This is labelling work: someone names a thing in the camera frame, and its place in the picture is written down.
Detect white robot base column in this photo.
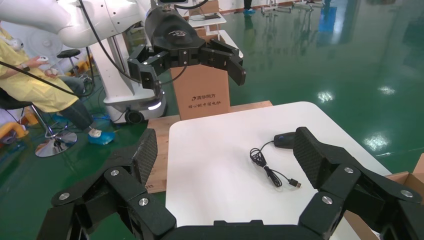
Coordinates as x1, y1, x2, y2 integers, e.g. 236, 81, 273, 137
88, 28, 167, 125

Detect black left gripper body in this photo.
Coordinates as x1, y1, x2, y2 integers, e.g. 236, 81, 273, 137
144, 6, 206, 67

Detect person legs blue shoe covers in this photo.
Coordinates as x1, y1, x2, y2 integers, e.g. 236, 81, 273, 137
242, 0, 257, 16

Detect white table with dark device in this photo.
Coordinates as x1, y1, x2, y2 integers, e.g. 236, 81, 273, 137
188, 13, 228, 30

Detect brown cardboard storage box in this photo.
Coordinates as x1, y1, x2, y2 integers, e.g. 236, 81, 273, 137
344, 153, 424, 240

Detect metal rack frame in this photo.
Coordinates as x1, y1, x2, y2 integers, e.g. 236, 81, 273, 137
260, 0, 327, 15

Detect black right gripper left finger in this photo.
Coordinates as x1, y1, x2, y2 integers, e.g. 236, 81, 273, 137
36, 128, 178, 240

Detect black round stool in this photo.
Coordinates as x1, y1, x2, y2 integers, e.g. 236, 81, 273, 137
56, 48, 82, 77

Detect black wired computer mouse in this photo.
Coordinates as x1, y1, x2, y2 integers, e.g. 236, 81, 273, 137
249, 131, 302, 190

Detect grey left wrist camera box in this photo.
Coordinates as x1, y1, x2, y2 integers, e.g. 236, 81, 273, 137
155, 0, 191, 8

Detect yellow plastic tube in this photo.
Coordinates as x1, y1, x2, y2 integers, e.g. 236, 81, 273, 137
0, 110, 30, 145

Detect person in yellow coat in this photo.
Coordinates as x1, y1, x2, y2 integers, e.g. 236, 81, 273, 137
0, 28, 116, 147

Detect black stool with chrome base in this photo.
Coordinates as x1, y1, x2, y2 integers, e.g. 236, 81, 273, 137
0, 87, 79, 158

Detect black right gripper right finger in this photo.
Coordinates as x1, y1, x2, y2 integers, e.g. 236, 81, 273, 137
293, 126, 424, 240

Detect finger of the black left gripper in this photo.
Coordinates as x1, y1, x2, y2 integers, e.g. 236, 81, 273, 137
198, 39, 247, 86
127, 44, 173, 91

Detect white electric fan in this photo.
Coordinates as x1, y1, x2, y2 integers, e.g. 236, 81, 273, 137
27, 29, 64, 65

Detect tall printed cardboard box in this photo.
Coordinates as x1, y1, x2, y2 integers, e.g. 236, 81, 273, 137
170, 62, 232, 121

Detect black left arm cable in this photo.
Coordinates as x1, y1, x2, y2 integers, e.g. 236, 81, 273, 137
0, 0, 188, 99

